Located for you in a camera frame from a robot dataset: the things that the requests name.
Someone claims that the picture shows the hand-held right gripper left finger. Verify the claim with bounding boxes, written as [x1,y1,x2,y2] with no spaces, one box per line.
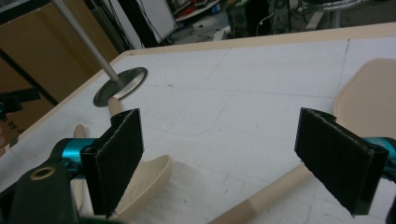
[79,107,145,219]

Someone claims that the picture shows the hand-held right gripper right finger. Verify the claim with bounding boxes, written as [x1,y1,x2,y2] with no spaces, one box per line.
[293,106,390,217]

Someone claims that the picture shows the beige ladle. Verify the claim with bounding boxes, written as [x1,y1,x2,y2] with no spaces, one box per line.
[72,123,88,216]

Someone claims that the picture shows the beige slotted spoon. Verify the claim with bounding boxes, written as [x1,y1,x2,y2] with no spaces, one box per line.
[106,96,174,223]

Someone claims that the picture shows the beige spatula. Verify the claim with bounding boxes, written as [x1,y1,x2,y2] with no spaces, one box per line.
[207,57,396,224]

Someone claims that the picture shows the metal utensil stand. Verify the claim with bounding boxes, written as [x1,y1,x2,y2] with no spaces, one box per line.
[49,0,149,108]

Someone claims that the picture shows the brown cardboard panels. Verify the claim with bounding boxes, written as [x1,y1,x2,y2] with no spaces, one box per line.
[0,0,120,147]

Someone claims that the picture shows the white foam mat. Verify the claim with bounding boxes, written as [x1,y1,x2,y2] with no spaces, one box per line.
[0,36,396,224]

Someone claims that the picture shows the white board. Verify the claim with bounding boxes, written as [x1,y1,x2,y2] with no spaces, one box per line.
[106,0,177,50]

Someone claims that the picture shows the black computer tower with fan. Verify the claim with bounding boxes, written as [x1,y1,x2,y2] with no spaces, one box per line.
[225,4,250,38]

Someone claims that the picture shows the black metal frame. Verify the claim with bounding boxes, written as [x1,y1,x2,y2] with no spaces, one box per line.
[116,0,160,49]

